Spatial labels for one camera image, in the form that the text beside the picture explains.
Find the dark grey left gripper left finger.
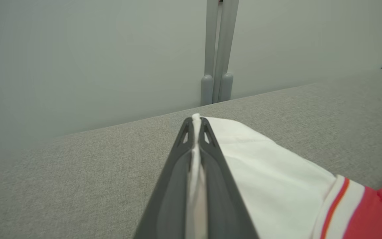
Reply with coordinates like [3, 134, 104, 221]
[133, 117, 195, 239]

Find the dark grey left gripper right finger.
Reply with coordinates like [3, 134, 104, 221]
[199, 118, 259, 239]

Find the red and white garment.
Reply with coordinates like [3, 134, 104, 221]
[185, 113, 382, 239]

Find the grey partition post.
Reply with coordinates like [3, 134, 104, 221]
[212, 0, 239, 103]
[201, 0, 219, 106]

